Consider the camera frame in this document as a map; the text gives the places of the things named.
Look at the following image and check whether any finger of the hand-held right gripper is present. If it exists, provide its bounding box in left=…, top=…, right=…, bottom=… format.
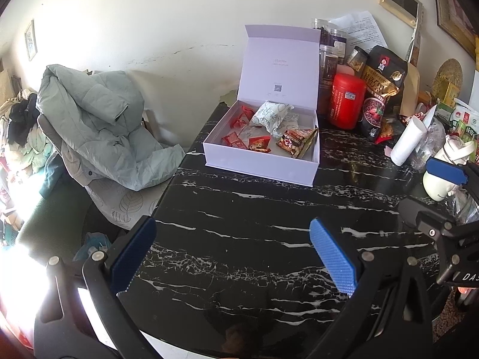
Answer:
left=427, top=157, right=479, bottom=188
left=398, top=197, right=479, bottom=270

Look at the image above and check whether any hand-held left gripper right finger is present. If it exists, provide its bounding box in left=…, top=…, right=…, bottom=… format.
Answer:
left=309, top=217, right=435, bottom=359

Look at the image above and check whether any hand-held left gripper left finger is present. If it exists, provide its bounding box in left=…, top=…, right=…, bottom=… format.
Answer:
left=34, top=216, right=157, bottom=359

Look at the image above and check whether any lavender gift box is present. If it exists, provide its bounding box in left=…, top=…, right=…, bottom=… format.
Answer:
left=203, top=24, right=320, bottom=187

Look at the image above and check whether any brown clear snack bag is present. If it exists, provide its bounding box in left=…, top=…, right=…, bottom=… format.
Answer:
left=277, top=129, right=319, bottom=158

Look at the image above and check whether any white printed bread packet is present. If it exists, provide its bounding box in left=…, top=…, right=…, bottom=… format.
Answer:
left=267, top=112, right=299, bottom=140
left=251, top=101, right=290, bottom=128

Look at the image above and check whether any red toy fan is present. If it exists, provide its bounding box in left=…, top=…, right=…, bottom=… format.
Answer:
left=232, top=105, right=256, bottom=128

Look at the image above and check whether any white pig mug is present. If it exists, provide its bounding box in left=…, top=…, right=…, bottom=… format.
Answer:
left=423, top=135, right=472, bottom=202

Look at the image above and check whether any clear plastic bag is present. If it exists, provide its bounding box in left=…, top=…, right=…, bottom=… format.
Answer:
left=412, top=120, right=448, bottom=173

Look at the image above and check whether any blue bin with trash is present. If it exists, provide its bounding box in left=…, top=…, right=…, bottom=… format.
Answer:
left=73, top=232, right=113, bottom=262

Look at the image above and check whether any white paper roll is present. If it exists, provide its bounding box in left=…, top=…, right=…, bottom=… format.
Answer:
left=391, top=117, right=427, bottom=166

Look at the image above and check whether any green white packet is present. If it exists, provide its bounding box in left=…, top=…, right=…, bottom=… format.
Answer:
left=449, top=99, right=479, bottom=139

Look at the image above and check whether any leaf pattern cushioned chair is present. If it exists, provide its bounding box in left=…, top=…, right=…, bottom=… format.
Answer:
left=37, top=114, right=173, bottom=229

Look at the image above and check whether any yellow green box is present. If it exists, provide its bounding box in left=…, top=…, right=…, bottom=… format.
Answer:
left=439, top=80, right=460, bottom=105

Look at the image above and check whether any brown paper bag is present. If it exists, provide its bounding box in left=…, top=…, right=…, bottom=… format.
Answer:
left=400, top=63, right=422, bottom=116

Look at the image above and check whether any dark green sofa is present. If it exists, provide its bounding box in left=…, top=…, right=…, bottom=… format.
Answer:
left=15, top=183, right=94, bottom=262

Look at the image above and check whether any round woven mat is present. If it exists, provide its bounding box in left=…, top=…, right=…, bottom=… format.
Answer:
left=434, top=59, right=465, bottom=98

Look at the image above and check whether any black cereal bag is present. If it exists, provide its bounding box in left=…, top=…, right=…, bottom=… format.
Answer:
left=360, top=45, right=408, bottom=143

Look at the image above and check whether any red canister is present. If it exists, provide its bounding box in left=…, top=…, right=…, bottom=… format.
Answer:
left=329, top=73, right=367, bottom=130

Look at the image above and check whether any pale green puffer jacket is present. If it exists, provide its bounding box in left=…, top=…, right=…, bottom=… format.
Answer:
left=35, top=63, right=187, bottom=191

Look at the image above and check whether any small black can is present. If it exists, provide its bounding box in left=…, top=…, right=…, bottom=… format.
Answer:
left=346, top=46, right=369, bottom=72

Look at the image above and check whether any white paper sheet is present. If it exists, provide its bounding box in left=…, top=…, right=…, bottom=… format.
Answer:
left=329, top=10, right=388, bottom=47

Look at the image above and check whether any pile of clothes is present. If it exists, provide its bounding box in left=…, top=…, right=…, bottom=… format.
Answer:
left=0, top=86, right=57, bottom=180

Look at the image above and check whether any gilded picture frame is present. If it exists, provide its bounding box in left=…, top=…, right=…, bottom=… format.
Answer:
left=430, top=0, right=479, bottom=51

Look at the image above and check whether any small wall picture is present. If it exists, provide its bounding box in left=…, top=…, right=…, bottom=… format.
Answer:
left=24, top=20, right=38, bottom=61

